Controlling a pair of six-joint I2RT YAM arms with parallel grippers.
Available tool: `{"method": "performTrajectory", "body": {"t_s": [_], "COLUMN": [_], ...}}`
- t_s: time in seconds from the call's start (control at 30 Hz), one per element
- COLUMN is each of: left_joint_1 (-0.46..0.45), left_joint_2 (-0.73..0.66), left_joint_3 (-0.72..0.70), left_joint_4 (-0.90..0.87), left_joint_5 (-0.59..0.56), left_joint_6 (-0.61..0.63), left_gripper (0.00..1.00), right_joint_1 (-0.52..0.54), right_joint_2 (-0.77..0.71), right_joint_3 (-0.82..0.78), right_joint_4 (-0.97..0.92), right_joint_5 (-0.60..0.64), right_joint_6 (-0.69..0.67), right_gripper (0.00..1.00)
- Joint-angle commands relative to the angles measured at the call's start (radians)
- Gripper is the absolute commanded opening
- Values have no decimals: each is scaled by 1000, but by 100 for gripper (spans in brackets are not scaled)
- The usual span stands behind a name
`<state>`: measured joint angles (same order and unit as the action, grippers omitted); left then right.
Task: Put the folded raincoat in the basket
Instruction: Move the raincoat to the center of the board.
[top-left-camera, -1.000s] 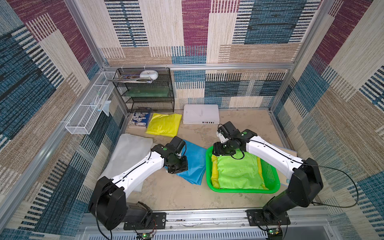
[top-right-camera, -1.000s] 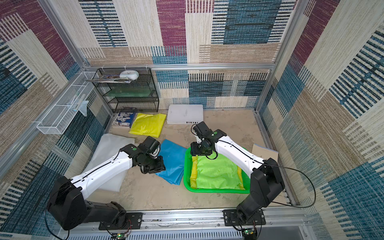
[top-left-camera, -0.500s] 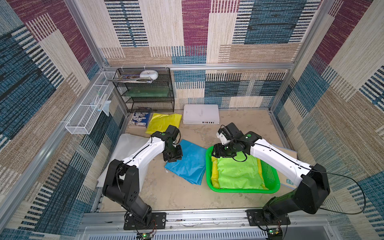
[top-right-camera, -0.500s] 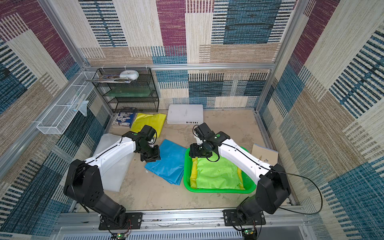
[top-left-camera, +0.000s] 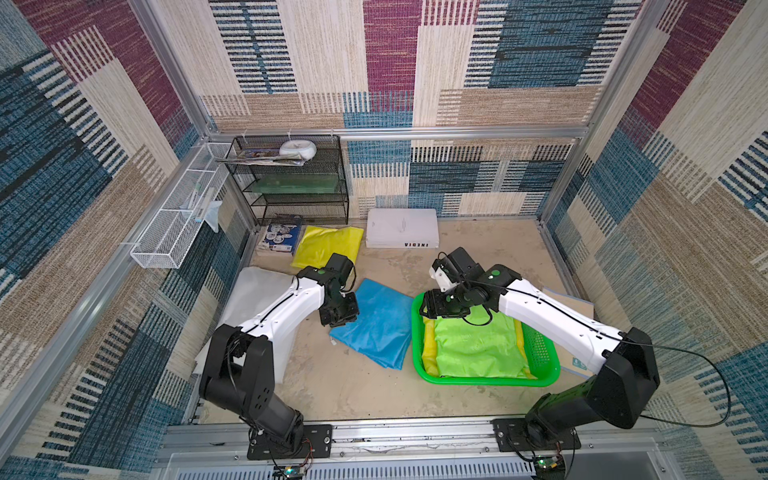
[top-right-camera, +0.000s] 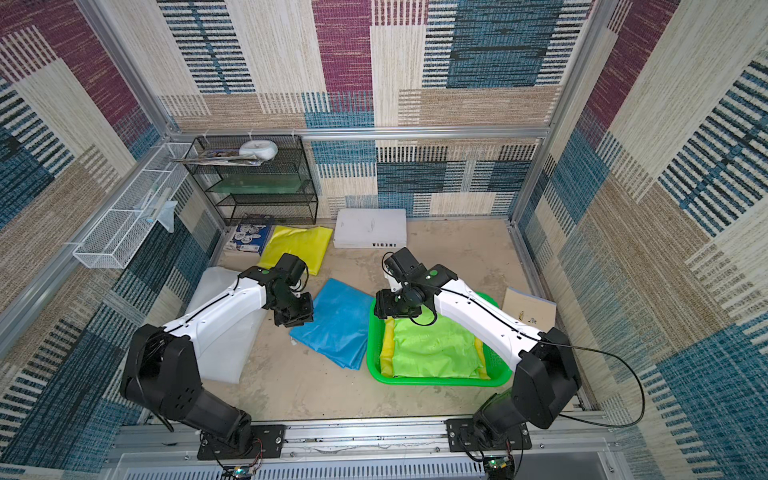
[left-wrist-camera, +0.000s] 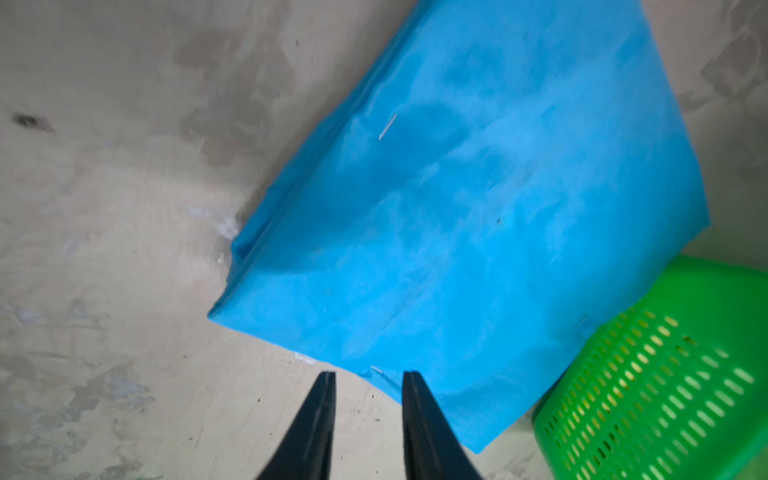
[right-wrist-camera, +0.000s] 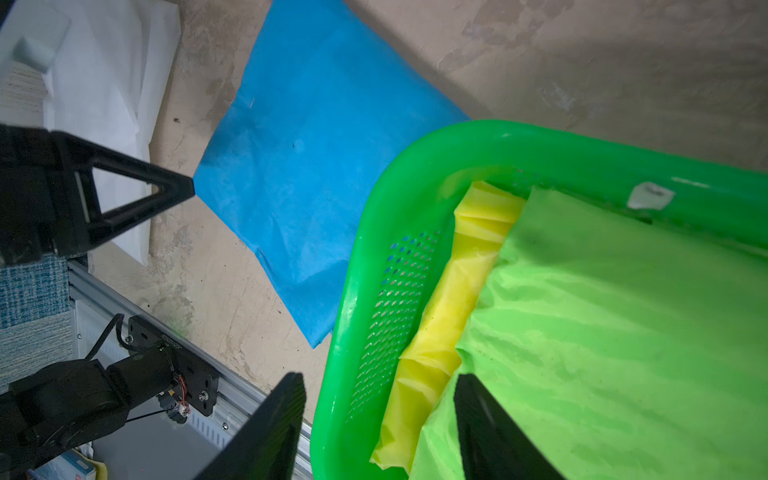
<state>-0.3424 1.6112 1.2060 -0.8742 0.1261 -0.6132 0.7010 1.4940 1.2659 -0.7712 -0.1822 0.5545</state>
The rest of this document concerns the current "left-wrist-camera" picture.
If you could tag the blue raincoat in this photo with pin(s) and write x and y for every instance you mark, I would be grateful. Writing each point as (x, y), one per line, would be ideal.
(507, 177)

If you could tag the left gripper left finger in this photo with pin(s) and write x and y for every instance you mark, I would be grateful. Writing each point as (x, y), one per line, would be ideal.
(305, 452)

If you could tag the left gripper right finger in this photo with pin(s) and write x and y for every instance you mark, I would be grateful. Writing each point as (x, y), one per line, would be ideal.
(431, 449)

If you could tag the green plastic basket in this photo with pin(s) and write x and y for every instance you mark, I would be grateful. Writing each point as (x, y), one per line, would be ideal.
(675, 387)

